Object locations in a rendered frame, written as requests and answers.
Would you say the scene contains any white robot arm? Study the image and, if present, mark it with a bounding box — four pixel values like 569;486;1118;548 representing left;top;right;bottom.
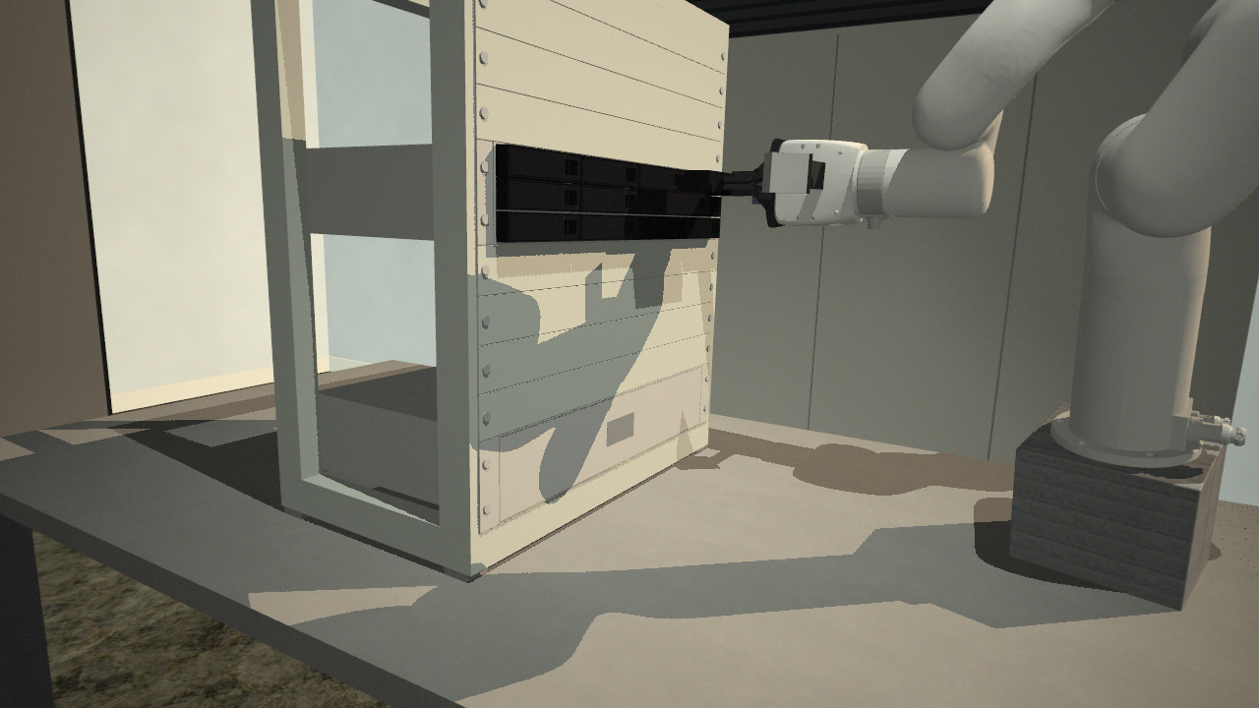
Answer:
857;0;1259;467

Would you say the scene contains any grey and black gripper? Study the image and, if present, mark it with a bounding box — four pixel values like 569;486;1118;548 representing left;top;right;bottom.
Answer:
721;139;869;227

